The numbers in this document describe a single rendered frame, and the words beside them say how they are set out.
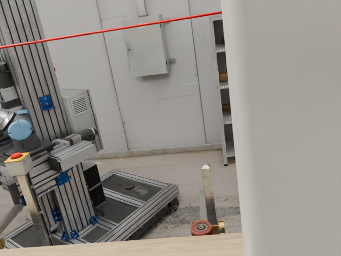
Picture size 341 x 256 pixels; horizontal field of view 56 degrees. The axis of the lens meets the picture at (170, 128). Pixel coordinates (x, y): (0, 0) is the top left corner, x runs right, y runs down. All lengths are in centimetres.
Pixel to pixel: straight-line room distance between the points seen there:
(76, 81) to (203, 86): 153
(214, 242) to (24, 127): 115
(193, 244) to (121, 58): 291
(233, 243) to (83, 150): 120
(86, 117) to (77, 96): 16
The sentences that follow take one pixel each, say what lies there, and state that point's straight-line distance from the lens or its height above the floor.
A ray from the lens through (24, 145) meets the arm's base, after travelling 203.
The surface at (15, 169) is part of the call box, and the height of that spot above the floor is 118.
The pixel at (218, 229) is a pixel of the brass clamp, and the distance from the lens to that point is 137.
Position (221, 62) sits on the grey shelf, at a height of 105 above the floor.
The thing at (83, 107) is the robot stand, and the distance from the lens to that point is 236.
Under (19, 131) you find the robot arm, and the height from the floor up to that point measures 120.
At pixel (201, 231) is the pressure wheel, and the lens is 123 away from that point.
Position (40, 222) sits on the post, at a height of 91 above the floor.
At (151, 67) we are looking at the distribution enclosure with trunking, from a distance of 351.
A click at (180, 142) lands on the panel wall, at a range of 397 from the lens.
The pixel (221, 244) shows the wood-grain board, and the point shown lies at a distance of 118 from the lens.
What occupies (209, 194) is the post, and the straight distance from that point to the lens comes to 128.
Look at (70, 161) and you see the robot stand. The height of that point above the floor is 92.
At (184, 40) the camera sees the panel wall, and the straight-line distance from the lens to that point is 365.
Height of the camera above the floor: 167
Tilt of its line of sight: 20 degrees down
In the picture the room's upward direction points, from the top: 9 degrees counter-clockwise
